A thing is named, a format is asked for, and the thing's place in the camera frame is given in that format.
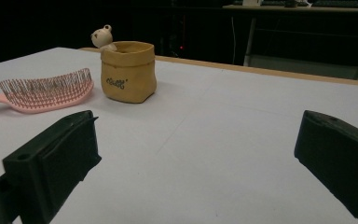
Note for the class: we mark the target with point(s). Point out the pink hairbrush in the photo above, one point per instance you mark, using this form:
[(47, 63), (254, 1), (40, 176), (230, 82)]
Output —
[(43, 93)]

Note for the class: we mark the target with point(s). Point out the metal frame workbench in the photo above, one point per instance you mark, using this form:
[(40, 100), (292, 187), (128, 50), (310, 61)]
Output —
[(307, 67)]

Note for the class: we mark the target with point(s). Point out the dark keyboard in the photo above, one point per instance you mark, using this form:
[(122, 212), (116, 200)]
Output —
[(341, 3)]

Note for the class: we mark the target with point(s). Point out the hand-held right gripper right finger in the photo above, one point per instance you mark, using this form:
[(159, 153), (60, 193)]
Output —
[(338, 155)]

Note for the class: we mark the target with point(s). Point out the beige bear figure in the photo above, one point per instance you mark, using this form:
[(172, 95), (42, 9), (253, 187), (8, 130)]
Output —
[(102, 38)]

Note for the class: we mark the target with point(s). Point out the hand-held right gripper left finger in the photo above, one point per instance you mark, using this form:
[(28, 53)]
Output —
[(59, 155)]

